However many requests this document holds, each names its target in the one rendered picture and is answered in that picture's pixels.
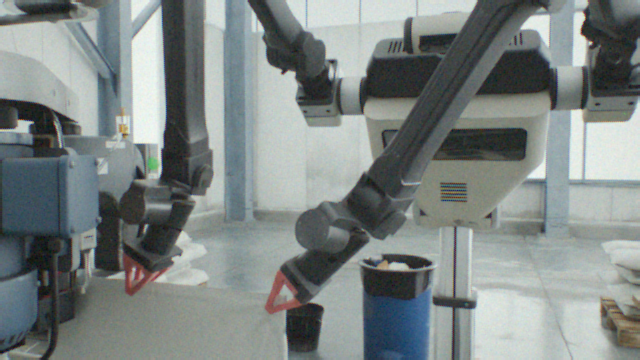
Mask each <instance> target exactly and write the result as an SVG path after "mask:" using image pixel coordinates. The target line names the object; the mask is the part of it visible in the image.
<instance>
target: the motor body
mask: <svg viewBox="0 0 640 360"><path fill-rule="evenodd" d="M31 144H32V135H31V134H28V133H17V132H0V164H1V162H2V161H3V159H5V158H33V149H31V148H29V147H26V146H24V145H31ZM29 241H35V236H6V235H5V234H4V233H3V231H2V228H1V226H0V350H3V349H5V348H8V347H10V346H12V345H13V344H15V343H17V342H19V341H20V340H21V339H22V338H24V337H25V336H26V335H27V334H28V333H29V331H30V329H31V328H32V326H33V324H34V323H35V321H36V317H37V287H39V286H40V281H37V267H36V266H35V265H34V264H31V263H28V262H25V242H29Z"/></svg>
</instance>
